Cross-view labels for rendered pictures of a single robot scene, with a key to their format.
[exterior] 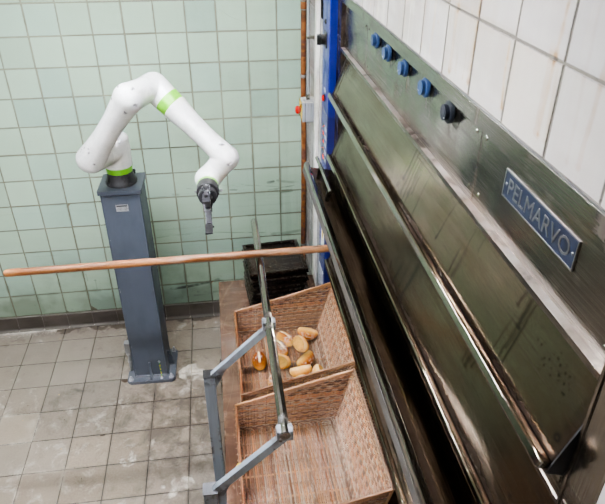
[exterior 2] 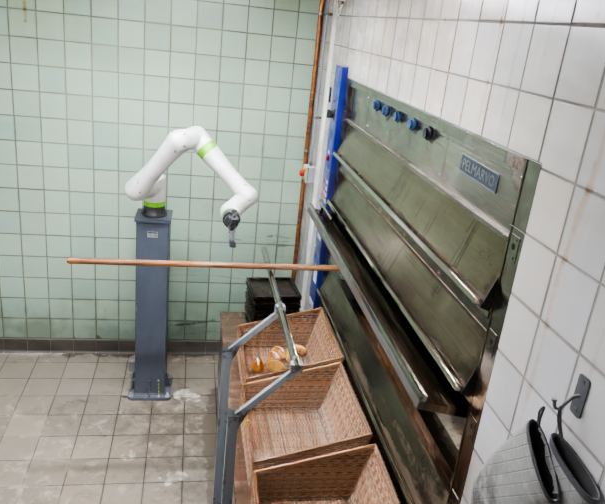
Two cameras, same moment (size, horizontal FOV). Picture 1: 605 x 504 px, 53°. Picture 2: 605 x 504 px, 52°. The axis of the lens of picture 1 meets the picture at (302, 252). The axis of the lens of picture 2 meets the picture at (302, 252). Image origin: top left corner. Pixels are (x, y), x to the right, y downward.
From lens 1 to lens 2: 0.86 m
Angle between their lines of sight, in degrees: 12
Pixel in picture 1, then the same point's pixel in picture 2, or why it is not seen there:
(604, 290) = (510, 194)
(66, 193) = (96, 228)
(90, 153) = (139, 183)
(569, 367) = (494, 250)
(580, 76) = (499, 87)
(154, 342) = (157, 361)
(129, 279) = (146, 299)
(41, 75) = (96, 127)
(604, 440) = (510, 273)
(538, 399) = (477, 274)
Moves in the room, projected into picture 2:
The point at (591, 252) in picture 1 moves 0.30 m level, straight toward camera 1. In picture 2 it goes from (504, 177) to (477, 200)
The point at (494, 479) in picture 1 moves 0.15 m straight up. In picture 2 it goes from (450, 350) to (459, 303)
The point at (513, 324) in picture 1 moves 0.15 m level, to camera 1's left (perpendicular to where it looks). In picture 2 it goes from (464, 242) to (412, 238)
